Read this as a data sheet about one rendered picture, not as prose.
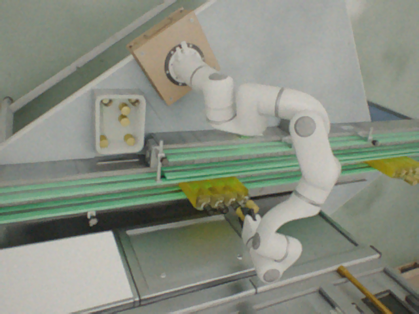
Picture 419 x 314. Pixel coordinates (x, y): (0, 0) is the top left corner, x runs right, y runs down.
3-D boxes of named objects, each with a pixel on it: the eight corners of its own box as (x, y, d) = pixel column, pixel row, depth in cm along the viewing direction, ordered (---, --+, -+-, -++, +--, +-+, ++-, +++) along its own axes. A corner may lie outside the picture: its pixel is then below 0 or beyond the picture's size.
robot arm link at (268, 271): (281, 243, 95) (309, 251, 98) (268, 219, 104) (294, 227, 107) (255, 283, 100) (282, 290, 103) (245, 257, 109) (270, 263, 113)
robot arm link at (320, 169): (274, 173, 105) (258, 178, 91) (308, 108, 100) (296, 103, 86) (325, 201, 99) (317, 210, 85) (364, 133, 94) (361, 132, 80)
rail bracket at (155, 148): (148, 173, 136) (158, 189, 126) (151, 133, 129) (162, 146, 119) (156, 172, 137) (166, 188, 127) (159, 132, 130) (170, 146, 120)
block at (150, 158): (143, 160, 140) (148, 169, 135) (145, 139, 136) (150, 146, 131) (152, 159, 142) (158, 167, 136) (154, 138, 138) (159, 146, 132)
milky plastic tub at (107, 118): (92, 145, 135) (96, 155, 128) (91, 88, 125) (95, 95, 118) (137, 142, 142) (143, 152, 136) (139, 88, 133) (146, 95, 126)
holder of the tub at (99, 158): (93, 157, 138) (96, 166, 131) (91, 88, 126) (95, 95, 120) (136, 154, 145) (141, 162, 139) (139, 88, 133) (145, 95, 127)
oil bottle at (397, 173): (363, 161, 191) (408, 188, 169) (366, 152, 189) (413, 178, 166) (370, 161, 193) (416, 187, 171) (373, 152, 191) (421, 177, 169)
